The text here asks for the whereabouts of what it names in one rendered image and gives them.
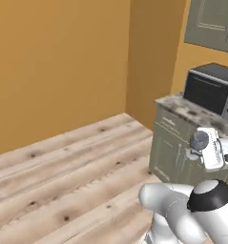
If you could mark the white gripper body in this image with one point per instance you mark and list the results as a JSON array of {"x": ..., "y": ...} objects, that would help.
[{"x": 214, "y": 152}]

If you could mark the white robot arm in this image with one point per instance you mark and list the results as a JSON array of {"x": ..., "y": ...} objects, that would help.
[{"x": 182, "y": 209}]

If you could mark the grey wine glass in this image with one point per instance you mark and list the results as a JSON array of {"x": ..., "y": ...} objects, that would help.
[{"x": 199, "y": 140}]

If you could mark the grey-green drawer front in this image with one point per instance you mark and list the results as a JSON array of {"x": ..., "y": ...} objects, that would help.
[{"x": 179, "y": 122}]

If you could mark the black microwave oven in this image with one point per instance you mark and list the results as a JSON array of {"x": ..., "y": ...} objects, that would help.
[{"x": 204, "y": 92}]

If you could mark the grey-green wall cupboard door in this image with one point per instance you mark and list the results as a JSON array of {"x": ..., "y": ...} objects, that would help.
[{"x": 211, "y": 22}]

